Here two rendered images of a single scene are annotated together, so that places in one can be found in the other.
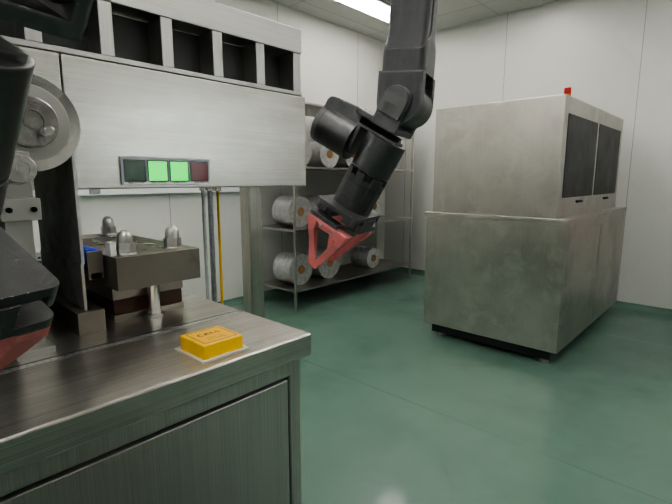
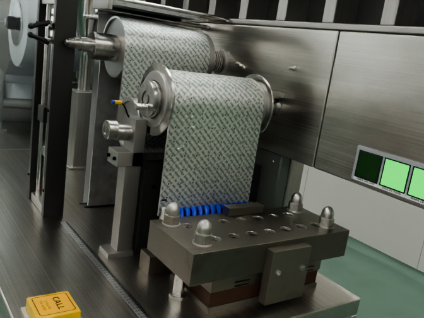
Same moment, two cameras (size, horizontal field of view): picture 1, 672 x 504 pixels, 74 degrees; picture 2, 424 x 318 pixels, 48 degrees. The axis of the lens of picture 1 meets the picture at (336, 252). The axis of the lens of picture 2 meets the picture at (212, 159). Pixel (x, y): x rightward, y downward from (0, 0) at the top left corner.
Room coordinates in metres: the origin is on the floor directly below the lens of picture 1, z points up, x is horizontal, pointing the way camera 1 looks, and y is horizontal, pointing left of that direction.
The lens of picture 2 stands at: (1.03, -0.45, 1.36)
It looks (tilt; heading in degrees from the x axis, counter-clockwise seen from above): 13 degrees down; 101
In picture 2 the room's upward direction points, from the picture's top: 8 degrees clockwise
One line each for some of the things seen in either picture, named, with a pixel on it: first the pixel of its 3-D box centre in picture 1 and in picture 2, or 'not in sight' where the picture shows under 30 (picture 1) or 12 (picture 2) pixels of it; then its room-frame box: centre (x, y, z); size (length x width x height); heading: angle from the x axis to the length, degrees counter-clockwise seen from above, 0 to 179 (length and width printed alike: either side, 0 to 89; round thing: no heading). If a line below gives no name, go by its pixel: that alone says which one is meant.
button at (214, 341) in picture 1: (211, 341); (53, 310); (0.67, 0.19, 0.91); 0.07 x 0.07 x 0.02; 47
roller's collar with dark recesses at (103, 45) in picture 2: not in sight; (103, 47); (0.52, 0.63, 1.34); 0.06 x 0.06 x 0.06; 47
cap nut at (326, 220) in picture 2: (108, 225); (327, 216); (1.10, 0.56, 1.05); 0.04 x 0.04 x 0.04
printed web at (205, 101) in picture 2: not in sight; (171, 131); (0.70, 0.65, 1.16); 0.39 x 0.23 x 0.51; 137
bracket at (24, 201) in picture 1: (21, 255); (121, 187); (0.66, 0.47, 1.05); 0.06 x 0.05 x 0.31; 47
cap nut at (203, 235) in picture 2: (172, 236); (204, 231); (0.88, 0.32, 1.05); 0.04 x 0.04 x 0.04
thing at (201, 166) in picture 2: (56, 207); (211, 170); (0.84, 0.52, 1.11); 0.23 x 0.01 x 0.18; 47
